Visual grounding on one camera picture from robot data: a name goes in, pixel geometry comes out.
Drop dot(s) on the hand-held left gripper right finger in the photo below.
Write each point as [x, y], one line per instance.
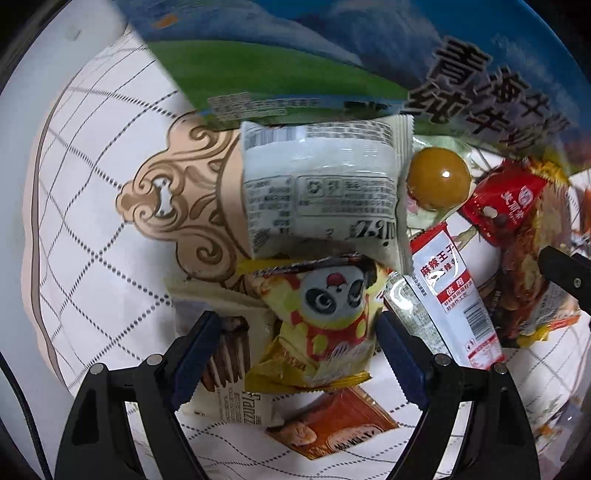
[401, 364]

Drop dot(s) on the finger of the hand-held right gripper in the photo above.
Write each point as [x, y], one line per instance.
[565, 274]

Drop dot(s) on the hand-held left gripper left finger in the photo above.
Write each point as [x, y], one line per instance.
[194, 357]

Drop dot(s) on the instant noodle packet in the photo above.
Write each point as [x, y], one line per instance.
[521, 277]

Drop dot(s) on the white chocolate wafer packet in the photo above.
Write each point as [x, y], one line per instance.
[240, 401]

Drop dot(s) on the orange snack packet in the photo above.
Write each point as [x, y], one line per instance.
[332, 415]

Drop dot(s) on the red and white snack packet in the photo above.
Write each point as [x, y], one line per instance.
[457, 295]

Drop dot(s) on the yellow panda snack packet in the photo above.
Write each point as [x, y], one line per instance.
[318, 323]

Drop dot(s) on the amber yellow ball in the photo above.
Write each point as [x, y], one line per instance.
[438, 177]

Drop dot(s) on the printed cardboard box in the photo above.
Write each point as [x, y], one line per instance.
[277, 69]

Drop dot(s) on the white checked bed mat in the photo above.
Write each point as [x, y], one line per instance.
[92, 230]

